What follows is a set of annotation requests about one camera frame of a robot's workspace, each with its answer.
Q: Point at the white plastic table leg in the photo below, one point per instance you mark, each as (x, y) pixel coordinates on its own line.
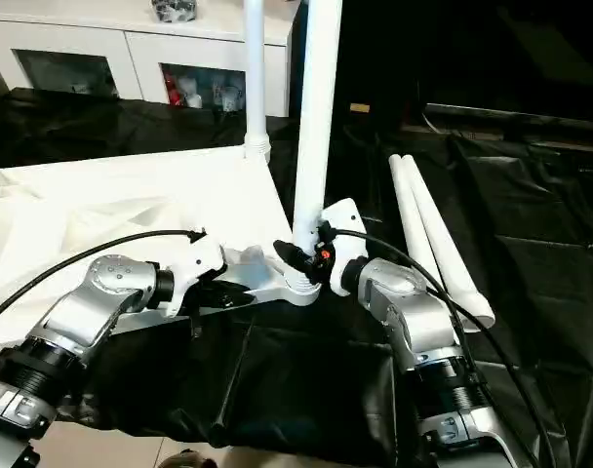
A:
(447, 244)
(255, 73)
(413, 219)
(318, 122)

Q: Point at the white plastic table top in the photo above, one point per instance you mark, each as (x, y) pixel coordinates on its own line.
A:
(106, 205)

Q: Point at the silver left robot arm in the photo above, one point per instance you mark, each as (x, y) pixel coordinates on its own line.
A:
(82, 312)

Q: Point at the small tan label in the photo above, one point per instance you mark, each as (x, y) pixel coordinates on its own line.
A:
(360, 107)

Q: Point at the small white cup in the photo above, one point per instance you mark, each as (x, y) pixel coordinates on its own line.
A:
(230, 100)

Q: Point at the black glossy mat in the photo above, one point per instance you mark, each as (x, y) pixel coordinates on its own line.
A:
(530, 219)

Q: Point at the long black bar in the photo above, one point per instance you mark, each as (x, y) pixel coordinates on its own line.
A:
(516, 117)

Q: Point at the white glass-door cabinet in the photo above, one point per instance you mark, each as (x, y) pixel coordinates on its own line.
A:
(130, 49)

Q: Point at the large dark screen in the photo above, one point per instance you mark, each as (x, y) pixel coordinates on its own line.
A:
(472, 49)

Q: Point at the dark bag of parts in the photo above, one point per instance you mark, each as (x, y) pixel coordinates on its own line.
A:
(174, 11)

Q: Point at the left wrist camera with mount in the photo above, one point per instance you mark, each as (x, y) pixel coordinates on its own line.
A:
(196, 265)

